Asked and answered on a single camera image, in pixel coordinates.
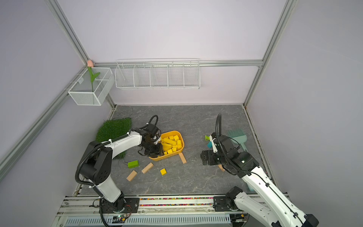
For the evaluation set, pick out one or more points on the green plastic dustpan brush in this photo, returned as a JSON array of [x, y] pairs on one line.
[[238, 137]]

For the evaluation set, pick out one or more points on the yellow small cube bottom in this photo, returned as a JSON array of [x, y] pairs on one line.
[[163, 172]]

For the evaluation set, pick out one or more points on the natural wood long block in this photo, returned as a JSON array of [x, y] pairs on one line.
[[147, 168]]

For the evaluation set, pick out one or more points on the white mesh corner basket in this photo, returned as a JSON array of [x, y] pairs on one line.
[[81, 91]]

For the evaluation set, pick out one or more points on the natural wood centre block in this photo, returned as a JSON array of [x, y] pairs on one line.
[[182, 157]]

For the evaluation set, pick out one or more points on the green rectangular block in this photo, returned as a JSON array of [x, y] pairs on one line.
[[133, 164]]

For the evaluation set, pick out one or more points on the green artificial grass mat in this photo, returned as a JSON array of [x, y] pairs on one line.
[[113, 129]]

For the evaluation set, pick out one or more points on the white wire shelf basket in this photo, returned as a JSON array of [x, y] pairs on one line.
[[182, 73]]

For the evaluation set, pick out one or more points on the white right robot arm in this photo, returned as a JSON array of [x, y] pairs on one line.
[[280, 211]]

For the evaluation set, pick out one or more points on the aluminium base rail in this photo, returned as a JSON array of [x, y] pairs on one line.
[[166, 211]]

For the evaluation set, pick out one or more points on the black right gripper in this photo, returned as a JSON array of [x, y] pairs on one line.
[[203, 156]]

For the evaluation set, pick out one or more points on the yellow plastic tub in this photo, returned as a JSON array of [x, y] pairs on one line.
[[171, 143]]

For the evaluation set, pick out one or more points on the natural wood block lower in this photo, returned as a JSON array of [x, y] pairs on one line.
[[132, 175]]

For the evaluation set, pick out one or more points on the pink artificial tulip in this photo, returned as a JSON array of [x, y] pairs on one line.
[[93, 76]]

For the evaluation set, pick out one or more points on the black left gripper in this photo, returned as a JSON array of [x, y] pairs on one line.
[[158, 152]]

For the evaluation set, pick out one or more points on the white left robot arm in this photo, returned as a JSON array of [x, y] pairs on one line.
[[94, 168]]

